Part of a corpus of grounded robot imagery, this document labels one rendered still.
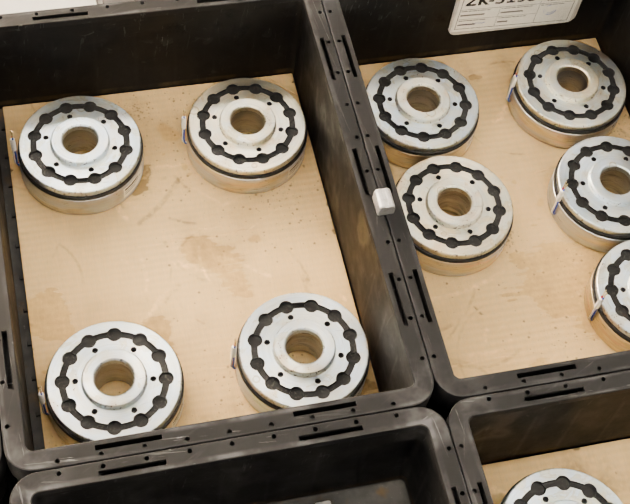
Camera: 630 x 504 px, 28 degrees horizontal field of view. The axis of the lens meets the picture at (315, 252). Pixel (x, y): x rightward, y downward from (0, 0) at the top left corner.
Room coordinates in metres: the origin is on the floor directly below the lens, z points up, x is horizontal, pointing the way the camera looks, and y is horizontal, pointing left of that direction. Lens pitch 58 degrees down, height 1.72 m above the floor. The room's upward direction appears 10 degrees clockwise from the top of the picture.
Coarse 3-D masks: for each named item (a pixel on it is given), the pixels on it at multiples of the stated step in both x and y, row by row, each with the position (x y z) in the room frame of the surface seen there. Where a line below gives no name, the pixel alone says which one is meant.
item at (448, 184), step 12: (444, 180) 0.62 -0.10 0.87; (456, 180) 0.63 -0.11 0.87; (432, 192) 0.61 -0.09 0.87; (468, 192) 0.62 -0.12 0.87; (432, 204) 0.60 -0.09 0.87; (480, 204) 0.61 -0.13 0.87; (432, 216) 0.59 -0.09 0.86; (444, 216) 0.59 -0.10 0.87; (456, 216) 0.59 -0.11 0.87; (468, 216) 0.59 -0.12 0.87; (480, 216) 0.60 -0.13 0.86; (456, 228) 0.58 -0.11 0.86
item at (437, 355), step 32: (352, 64) 0.68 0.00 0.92; (352, 96) 0.64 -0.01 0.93; (384, 160) 0.59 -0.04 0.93; (416, 256) 0.50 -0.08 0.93; (416, 288) 0.48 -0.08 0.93; (416, 320) 0.45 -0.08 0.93; (448, 384) 0.40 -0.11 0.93; (480, 384) 0.41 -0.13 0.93; (512, 384) 0.41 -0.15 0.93; (544, 384) 0.42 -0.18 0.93
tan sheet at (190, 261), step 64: (192, 192) 0.59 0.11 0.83; (320, 192) 0.62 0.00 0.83; (64, 256) 0.51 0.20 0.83; (128, 256) 0.52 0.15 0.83; (192, 256) 0.53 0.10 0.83; (256, 256) 0.54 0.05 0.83; (320, 256) 0.55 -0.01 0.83; (64, 320) 0.45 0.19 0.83; (128, 320) 0.46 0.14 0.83; (192, 320) 0.47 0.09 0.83; (128, 384) 0.41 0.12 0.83; (192, 384) 0.42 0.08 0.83
